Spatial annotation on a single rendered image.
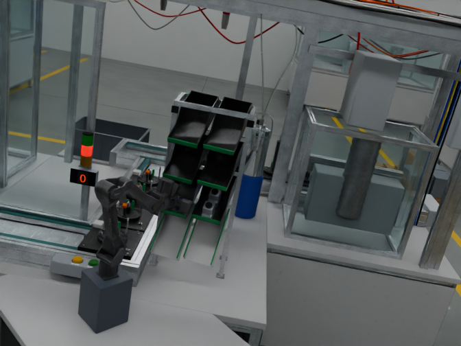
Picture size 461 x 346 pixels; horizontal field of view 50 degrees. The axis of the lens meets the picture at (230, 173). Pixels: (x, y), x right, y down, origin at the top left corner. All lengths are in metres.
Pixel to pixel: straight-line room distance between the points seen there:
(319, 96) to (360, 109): 8.02
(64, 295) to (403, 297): 1.86
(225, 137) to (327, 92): 8.74
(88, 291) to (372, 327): 1.80
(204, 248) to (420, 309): 1.43
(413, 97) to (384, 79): 8.50
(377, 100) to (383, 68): 0.17
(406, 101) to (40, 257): 9.68
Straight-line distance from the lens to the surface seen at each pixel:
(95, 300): 1.93
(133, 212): 2.59
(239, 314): 2.19
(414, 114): 11.34
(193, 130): 2.11
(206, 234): 2.26
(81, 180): 2.40
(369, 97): 2.75
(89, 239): 2.35
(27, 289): 2.23
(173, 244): 2.25
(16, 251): 2.35
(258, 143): 2.85
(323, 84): 10.72
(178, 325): 2.07
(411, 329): 3.21
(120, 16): 12.84
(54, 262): 2.22
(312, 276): 2.92
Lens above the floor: 2.13
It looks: 20 degrees down
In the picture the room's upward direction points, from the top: 11 degrees clockwise
